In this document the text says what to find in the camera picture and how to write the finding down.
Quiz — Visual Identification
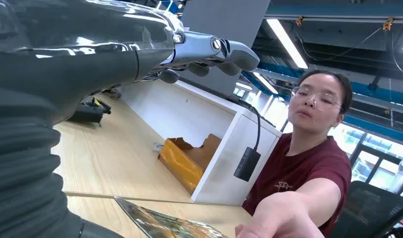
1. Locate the grey building column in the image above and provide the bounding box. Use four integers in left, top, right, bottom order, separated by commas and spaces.
179, 0, 271, 97

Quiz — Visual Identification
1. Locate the black hub cable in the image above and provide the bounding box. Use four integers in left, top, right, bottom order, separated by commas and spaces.
221, 94, 263, 152

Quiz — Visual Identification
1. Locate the black USB hub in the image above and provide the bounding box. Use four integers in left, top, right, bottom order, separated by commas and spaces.
233, 147, 262, 182

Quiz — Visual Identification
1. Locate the black office chair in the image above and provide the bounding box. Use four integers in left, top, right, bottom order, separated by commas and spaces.
329, 180, 403, 238

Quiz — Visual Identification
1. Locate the printed ID card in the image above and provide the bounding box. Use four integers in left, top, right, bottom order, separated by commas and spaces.
114, 196, 231, 238

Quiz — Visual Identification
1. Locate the cardboard box with yellow tape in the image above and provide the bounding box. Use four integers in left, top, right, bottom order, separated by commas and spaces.
158, 133, 222, 195

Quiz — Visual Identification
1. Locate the long ceiling light tube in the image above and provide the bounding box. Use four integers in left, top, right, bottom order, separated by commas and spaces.
266, 18, 309, 69
252, 71, 279, 95

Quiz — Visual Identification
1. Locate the black handheld controller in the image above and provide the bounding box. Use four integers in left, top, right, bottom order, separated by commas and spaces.
67, 97, 112, 127

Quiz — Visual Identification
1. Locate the person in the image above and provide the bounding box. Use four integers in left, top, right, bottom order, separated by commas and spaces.
235, 69, 353, 238

